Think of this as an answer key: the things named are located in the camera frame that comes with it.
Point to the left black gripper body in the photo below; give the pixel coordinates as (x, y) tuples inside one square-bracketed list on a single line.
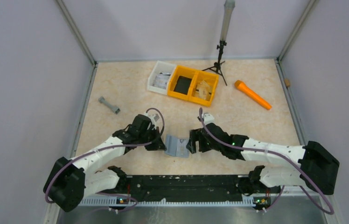
[(151, 135)]

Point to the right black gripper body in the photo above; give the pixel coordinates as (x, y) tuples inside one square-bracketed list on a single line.
[(209, 146)]

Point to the beige card holder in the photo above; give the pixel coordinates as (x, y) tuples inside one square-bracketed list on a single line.
[(176, 147)]

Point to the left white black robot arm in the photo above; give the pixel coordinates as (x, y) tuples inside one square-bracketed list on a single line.
[(72, 180)]

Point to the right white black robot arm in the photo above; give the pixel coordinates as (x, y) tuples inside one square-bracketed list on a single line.
[(311, 166)]

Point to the beige parts in bin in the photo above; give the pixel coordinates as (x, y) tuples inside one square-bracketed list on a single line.
[(203, 90)]

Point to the yellow bin with beige parts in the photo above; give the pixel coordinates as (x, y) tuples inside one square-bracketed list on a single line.
[(212, 80)]

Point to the grey dumbbell-shaped part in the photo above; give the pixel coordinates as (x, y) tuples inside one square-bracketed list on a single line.
[(113, 108)]

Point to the white plastic bin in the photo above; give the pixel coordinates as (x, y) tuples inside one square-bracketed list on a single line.
[(159, 67)]

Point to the black pad in bin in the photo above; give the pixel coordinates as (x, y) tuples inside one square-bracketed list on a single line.
[(182, 85)]

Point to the papers in white bin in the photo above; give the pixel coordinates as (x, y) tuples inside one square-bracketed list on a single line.
[(161, 80)]

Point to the yellow bin with black pad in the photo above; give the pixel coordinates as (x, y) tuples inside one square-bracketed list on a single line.
[(186, 72)]

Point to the orange flashlight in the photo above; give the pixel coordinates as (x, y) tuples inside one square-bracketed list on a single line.
[(241, 86)]

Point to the black tripod with grey pole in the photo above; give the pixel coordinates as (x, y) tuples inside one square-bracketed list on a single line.
[(229, 6)]

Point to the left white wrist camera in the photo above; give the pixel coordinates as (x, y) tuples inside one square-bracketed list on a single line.
[(153, 117)]

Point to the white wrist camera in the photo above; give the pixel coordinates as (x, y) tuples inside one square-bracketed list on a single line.
[(153, 117), (207, 118)]

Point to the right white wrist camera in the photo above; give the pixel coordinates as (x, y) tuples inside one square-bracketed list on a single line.
[(207, 118)]

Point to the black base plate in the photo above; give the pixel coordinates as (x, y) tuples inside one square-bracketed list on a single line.
[(189, 188)]

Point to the grey slotted cable duct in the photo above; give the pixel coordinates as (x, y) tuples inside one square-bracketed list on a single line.
[(113, 201)]

